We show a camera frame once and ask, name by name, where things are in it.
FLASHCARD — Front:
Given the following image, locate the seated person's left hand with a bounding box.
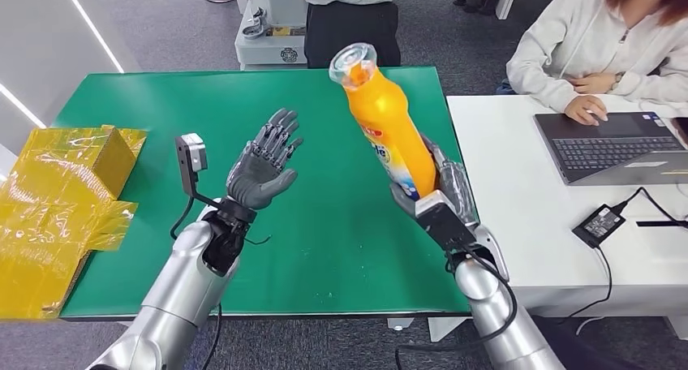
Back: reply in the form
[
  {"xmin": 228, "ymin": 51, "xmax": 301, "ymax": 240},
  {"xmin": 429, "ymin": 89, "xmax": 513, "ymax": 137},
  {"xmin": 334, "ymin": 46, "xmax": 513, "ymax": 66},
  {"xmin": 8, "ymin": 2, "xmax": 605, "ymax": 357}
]
[{"xmin": 570, "ymin": 71, "xmax": 619, "ymax": 96}]

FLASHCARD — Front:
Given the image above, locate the seated person's right hand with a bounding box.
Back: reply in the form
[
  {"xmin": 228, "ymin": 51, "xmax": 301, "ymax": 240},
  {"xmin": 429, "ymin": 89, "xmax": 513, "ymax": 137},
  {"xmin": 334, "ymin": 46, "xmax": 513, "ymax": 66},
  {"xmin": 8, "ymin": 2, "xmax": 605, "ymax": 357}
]
[{"xmin": 564, "ymin": 94, "xmax": 611, "ymax": 127}]

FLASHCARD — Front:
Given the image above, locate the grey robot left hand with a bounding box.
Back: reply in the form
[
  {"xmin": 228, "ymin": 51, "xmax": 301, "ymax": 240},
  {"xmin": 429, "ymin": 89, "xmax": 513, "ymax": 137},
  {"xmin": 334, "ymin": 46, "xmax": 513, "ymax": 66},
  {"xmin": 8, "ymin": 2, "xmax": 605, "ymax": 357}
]
[{"xmin": 226, "ymin": 108, "xmax": 305, "ymax": 212}]

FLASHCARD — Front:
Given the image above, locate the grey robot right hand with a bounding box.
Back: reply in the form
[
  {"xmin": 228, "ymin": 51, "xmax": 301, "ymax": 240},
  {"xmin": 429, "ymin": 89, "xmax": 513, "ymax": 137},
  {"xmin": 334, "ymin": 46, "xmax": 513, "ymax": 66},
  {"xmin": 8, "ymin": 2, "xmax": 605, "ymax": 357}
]
[{"xmin": 389, "ymin": 134, "xmax": 480, "ymax": 229}]

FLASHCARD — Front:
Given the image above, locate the orange plastic bottle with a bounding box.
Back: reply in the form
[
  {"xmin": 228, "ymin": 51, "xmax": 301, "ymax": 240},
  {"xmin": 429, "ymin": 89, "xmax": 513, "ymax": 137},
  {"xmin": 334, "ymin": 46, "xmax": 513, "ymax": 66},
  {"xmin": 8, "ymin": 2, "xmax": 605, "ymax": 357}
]
[{"xmin": 329, "ymin": 42, "xmax": 438, "ymax": 203}]

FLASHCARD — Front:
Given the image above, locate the dark grey laptop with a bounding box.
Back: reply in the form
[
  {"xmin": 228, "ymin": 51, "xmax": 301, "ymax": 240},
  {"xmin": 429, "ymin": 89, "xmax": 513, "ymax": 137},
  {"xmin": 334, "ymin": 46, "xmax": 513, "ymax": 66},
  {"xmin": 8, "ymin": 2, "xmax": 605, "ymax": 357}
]
[{"xmin": 533, "ymin": 110, "xmax": 688, "ymax": 187}]

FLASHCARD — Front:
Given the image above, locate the seated person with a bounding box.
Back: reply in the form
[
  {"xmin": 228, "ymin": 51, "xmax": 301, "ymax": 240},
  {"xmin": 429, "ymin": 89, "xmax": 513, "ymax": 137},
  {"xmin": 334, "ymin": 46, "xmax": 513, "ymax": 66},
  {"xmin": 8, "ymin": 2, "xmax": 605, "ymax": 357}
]
[{"xmin": 505, "ymin": 0, "xmax": 688, "ymax": 127}]

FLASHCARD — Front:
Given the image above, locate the white desk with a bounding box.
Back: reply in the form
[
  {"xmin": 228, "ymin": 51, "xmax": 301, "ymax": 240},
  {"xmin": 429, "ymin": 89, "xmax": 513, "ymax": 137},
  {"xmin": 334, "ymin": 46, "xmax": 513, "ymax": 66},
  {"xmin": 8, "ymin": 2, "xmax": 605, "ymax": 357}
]
[{"xmin": 427, "ymin": 93, "xmax": 688, "ymax": 342}]

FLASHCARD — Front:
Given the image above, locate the black power adapter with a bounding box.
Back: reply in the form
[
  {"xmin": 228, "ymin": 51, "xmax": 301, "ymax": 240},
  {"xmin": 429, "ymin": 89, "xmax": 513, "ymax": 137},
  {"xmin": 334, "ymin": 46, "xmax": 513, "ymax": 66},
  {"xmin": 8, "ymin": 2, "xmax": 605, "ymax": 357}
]
[{"xmin": 571, "ymin": 204, "xmax": 628, "ymax": 250}]

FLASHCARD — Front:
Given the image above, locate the grey machine stand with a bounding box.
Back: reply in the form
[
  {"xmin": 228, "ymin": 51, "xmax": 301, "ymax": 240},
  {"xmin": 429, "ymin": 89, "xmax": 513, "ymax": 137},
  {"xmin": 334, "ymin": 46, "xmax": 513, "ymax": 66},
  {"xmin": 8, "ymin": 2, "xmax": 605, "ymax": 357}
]
[{"xmin": 234, "ymin": 0, "xmax": 309, "ymax": 71}]

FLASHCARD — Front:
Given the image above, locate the standing person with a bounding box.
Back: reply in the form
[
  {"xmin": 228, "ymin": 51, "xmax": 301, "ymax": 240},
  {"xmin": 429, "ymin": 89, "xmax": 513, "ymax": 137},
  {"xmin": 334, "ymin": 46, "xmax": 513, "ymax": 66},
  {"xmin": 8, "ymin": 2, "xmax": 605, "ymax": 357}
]
[{"xmin": 285, "ymin": 0, "xmax": 402, "ymax": 69}]

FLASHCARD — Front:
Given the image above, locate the yellow taped cardboard box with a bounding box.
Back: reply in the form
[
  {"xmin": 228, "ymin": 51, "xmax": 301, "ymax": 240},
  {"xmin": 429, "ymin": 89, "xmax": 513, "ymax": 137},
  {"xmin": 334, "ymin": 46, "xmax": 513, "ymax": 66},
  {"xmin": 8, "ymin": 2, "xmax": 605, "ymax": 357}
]
[{"xmin": 0, "ymin": 123, "xmax": 148, "ymax": 322}]

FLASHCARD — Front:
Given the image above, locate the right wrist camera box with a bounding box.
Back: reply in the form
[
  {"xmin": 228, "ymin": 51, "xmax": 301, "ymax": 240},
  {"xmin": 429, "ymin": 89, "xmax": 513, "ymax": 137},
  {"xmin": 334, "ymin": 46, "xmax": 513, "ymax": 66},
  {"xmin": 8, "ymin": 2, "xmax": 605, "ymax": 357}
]
[{"xmin": 414, "ymin": 190, "xmax": 479, "ymax": 252}]

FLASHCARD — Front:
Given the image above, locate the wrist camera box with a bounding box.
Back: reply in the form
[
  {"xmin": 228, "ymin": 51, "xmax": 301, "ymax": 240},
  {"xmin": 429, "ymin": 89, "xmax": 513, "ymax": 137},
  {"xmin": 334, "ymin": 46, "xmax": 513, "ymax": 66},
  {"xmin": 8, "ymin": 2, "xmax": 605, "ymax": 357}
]
[
  {"xmin": 174, "ymin": 133, "xmax": 222, "ymax": 210},
  {"xmin": 414, "ymin": 190, "xmax": 479, "ymax": 252}
]

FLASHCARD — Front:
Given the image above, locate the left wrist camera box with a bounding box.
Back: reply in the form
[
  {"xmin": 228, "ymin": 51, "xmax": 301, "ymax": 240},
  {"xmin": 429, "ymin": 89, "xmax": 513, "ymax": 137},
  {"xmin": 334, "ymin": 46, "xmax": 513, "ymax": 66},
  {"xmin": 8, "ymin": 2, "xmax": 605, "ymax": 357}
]
[{"xmin": 174, "ymin": 133, "xmax": 222, "ymax": 210}]

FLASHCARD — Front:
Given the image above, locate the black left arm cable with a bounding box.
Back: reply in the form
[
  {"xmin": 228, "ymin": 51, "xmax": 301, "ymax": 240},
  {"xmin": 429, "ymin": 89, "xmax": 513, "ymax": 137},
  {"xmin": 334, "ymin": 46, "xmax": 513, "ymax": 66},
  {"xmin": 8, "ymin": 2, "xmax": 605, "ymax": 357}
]
[{"xmin": 170, "ymin": 195, "xmax": 196, "ymax": 241}]

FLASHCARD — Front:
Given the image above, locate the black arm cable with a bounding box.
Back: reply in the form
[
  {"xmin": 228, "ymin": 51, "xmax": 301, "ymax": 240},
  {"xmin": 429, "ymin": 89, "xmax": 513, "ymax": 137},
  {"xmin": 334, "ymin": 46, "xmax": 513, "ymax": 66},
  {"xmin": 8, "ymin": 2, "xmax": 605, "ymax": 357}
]
[
  {"xmin": 393, "ymin": 247, "xmax": 519, "ymax": 370},
  {"xmin": 170, "ymin": 195, "xmax": 196, "ymax": 241}
]

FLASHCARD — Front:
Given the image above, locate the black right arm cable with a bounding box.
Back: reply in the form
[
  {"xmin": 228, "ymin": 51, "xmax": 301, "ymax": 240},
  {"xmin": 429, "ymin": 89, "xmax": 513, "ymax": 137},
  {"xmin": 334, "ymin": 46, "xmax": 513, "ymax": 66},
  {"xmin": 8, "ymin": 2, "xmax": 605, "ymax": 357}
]
[{"xmin": 393, "ymin": 247, "xmax": 519, "ymax": 370}]

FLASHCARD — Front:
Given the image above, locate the black flat strap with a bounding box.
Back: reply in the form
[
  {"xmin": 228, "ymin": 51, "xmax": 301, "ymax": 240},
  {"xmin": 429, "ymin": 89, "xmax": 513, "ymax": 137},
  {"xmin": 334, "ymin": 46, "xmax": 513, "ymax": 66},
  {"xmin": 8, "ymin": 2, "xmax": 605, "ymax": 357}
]
[{"xmin": 636, "ymin": 219, "xmax": 688, "ymax": 230}]

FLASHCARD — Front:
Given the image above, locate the black adapter cable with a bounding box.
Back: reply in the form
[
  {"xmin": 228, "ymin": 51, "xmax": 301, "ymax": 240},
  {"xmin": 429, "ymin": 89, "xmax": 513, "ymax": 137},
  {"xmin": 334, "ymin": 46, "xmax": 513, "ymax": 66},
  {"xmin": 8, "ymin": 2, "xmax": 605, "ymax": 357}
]
[{"xmin": 556, "ymin": 187, "xmax": 688, "ymax": 325}]

